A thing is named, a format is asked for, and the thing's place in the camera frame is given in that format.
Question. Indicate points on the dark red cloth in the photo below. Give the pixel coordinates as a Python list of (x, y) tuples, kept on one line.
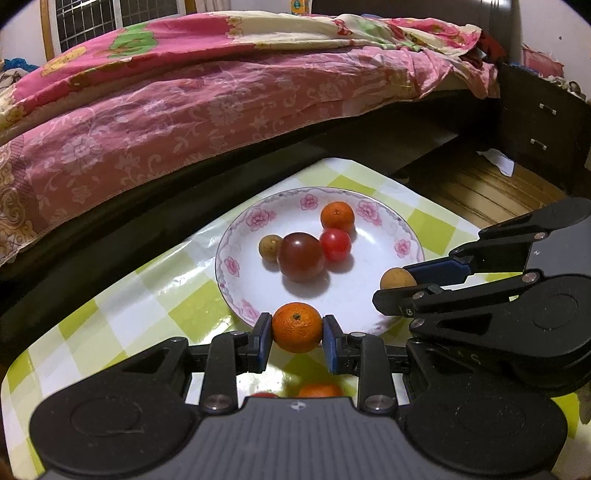
[(485, 46)]

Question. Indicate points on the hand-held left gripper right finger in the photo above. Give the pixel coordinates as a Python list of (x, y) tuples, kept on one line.
[(330, 344)]

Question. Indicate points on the white crumpled paper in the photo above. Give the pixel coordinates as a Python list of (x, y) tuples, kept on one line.
[(497, 159)]

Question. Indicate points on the window with grille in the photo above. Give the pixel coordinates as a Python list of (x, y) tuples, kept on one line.
[(115, 21)]

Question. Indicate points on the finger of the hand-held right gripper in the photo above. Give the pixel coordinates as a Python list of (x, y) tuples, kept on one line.
[(401, 300), (443, 270)]

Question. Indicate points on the red cherry tomato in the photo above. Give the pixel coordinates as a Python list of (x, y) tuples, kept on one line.
[(265, 395), (335, 244)]

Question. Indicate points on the white floral rimmed plate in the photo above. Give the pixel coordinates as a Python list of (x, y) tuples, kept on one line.
[(364, 290)]

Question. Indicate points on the blue clothing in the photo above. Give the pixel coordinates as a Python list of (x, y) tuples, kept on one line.
[(16, 64)]

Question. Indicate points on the large dark red tomato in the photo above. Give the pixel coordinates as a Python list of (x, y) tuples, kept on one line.
[(301, 257)]

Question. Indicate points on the pink item on nightstand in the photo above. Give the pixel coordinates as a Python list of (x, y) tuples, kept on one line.
[(540, 62)]

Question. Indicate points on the brown longan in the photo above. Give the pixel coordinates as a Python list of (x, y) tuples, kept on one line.
[(395, 278), (270, 246)]

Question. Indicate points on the small yellow box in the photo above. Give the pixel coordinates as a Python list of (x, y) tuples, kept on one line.
[(299, 6)]

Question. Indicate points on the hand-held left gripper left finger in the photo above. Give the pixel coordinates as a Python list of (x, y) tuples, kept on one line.
[(263, 339)]

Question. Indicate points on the small orange mandarin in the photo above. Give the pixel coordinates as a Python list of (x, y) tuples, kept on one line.
[(337, 217), (297, 327), (319, 391)]

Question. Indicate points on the pink floral blanket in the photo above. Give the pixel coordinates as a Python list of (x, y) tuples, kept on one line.
[(184, 106)]

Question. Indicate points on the dark wooden nightstand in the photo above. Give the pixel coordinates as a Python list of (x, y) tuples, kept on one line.
[(545, 124)]

